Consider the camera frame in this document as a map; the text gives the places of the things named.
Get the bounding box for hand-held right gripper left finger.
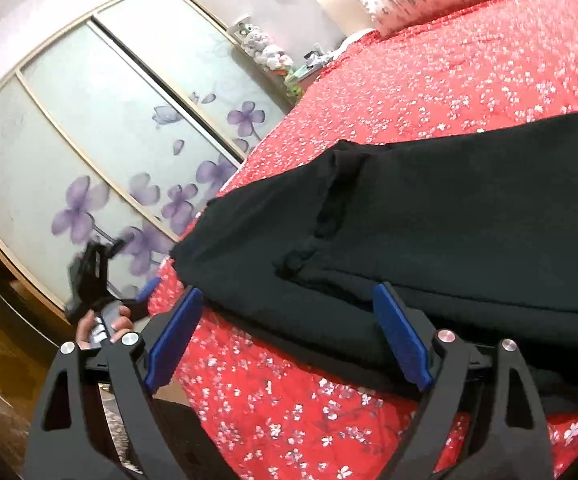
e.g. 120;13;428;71
24;286;206;480

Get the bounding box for bedside table with clutter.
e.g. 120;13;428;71
284;49;340;92

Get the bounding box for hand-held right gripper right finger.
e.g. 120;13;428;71
372;281;556;480

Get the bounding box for string of plush toys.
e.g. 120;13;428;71
234;16;303;97

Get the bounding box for dark cloth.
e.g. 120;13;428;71
154;399;236;480

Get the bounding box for black pants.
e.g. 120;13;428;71
171;111;578;416

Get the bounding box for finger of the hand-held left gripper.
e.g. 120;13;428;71
118;276;163;319

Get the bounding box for person's left hand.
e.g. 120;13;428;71
75;304;136;352

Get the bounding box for red floral bedspread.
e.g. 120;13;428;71
146;0;578;480

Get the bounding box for wardrobe with purple flower doors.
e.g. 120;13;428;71
0;0;294;322

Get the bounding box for cream bed headboard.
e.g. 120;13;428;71
319;0;386;32

